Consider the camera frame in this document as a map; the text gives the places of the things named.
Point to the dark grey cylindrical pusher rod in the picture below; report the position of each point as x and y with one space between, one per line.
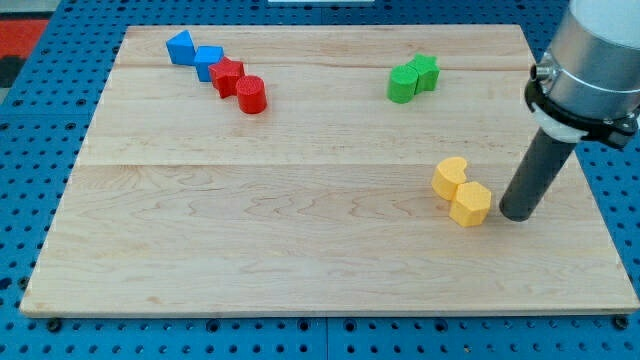
542 162

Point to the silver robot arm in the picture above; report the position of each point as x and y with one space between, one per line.
585 87

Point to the yellow hexagon block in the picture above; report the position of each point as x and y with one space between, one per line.
471 204

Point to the yellow heart block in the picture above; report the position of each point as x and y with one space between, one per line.
448 175

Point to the green star block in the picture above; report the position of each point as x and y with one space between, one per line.
428 72

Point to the green cylinder block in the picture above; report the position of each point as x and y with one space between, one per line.
402 84

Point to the red cylinder block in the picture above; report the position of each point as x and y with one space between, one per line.
251 94

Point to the light wooden board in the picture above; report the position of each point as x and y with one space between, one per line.
181 206

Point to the red star block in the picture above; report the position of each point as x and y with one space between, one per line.
225 74

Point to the blue cube block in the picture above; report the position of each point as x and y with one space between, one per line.
204 57

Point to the blue triangle block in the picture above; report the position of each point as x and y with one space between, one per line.
181 49

